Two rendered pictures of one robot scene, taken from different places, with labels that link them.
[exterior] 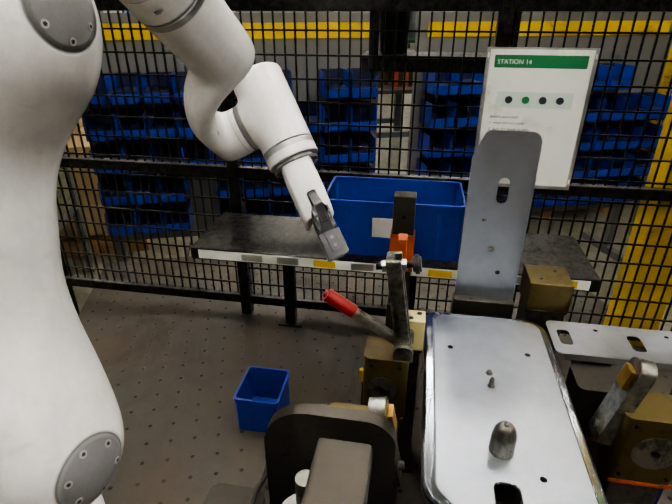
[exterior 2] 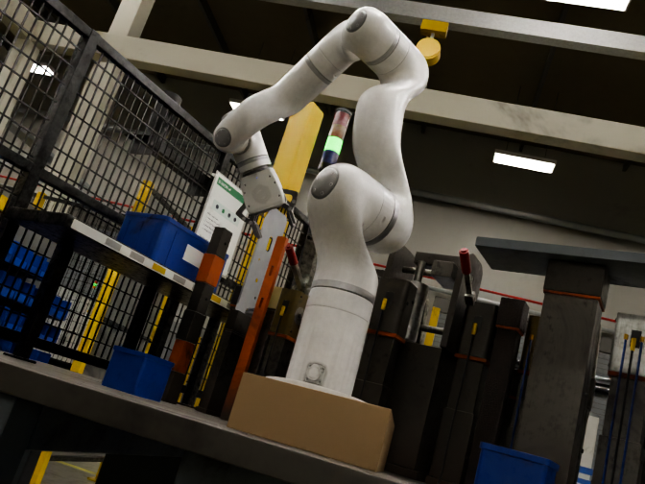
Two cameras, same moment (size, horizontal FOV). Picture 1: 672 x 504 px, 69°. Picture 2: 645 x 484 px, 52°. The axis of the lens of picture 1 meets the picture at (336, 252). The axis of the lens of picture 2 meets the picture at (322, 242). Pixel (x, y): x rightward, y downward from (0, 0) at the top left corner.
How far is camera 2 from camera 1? 1.68 m
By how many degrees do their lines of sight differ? 78
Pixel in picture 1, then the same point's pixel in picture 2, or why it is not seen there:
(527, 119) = (221, 223)
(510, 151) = (276, 222)
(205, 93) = (285, 110)
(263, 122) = (258, 139)
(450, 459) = not seen: hidden behind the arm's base
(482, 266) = (250, 291)
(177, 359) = not seen: outside the picture
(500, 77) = (217, 191)
